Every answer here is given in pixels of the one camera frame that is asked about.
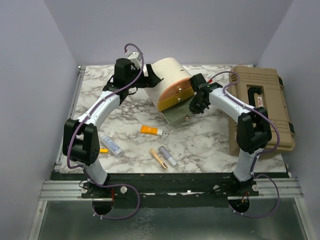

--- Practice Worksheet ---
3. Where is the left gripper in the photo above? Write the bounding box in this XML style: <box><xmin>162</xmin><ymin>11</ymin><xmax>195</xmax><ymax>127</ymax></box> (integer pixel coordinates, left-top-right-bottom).
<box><xmin>126</xmin><ymin>64</ymin><xmax>161</xmax><ymax>89</ymax></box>

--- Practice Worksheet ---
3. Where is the yellow drawer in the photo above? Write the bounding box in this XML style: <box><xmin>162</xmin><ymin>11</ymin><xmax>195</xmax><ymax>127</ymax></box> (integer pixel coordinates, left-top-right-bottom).
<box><xmin>157</xmin><ymin>88</ymin><xmax>194</xmax><ymax>112</ymax></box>

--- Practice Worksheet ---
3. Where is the grey bottom drawer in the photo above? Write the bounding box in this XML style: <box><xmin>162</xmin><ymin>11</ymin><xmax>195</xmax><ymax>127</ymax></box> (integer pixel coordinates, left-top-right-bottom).
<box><xmin>160</xmin><ymin>98</ymin><xmax>193</xmax><ymax>125</ymax></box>

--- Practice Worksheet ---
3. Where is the peach top drawer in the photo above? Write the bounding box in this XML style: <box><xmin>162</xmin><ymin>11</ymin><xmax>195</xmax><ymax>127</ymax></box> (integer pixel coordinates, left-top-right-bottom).
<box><xmin>158</xmin><ymin>77</ymin><xmax>192</xmax><ymax>102</ymax></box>

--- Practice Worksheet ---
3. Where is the cream round drawer organizer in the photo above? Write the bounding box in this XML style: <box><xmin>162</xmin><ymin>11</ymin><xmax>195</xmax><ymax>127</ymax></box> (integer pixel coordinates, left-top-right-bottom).
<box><xmin>144</xmin><ymin>57</ymin><xmax>192</xmax><ymax>110</ymax></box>

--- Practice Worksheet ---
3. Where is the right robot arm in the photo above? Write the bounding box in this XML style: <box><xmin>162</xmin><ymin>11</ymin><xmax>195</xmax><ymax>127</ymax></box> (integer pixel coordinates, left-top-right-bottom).
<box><xmin>189</xmin><ymin>73</ymin><xmax>272</xmax><ymax>196</ymax></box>

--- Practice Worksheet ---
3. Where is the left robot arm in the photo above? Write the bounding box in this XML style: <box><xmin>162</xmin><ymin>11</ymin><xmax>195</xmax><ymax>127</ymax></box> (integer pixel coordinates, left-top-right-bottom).
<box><xmin>62</xmin><ymin>58</ymin><xmax>163</xmax><ymax>198</ymax></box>

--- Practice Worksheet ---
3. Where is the orange sunscreen tube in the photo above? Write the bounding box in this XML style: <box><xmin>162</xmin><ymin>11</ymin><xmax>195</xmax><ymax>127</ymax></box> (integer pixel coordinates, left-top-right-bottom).
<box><xmin>140</xmin><ymin>125</ymin><xmax>163</xmax><ymax>136</ymax></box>

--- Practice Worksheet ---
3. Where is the tan plastic tool case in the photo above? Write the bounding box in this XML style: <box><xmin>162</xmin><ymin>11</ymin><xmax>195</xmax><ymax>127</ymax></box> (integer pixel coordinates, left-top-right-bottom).
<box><xmin>227</xmin><ymin>65</ymin><xmax>296</xmax><ymax>156</ymax></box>

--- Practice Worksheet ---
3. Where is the lavender white bottle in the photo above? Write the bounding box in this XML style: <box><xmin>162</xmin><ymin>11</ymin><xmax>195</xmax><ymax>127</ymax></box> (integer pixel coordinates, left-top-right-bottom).
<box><xmin>158</xmin><ymin>145</ymin><xmax>178</xmax><ymax>167</ymax></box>

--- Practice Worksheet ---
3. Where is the beige gold concealer tube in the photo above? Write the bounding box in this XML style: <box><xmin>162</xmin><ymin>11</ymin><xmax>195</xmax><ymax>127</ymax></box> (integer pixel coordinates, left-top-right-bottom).
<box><xmin>149</xmin><ymin>148</ymin><xmax>168</xmax><ymax>170</ymax></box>

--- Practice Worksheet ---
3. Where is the white blue tube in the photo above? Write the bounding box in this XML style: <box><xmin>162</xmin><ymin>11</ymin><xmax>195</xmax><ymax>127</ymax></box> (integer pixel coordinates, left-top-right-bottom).
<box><xmin>100</xmin><ymin>134</ymin><xmax>123</xmax><ymax>157</ymax></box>

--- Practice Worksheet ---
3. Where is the yellow mascara tube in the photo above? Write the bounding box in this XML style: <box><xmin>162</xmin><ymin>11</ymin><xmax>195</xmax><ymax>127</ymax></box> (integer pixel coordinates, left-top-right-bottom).
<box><xmin>99</xmin><ymin>148</ymin><xmax>109</xmax><ymax>154</ymax></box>

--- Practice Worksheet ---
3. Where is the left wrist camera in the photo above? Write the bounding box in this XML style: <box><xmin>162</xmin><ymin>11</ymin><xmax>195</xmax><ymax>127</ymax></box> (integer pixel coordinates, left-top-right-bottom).
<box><xmin>125</xmin><ymin>51</ymin><xmax>142</xmax><ymax>69</ymax></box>

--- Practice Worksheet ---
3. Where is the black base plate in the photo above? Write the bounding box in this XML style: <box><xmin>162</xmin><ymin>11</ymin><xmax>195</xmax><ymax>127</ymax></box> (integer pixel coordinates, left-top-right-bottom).
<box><xmin>49</xmin><ymin>171</ymin><xmax>261</xmax><ymax>210</ymax></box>

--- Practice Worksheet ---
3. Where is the aluminium rail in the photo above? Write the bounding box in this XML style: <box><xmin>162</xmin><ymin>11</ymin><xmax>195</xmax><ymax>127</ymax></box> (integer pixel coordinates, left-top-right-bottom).
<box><xmin>39</xmin><ymin>178</ymin><xmax>304</xmax><ymax>201</ymax></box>

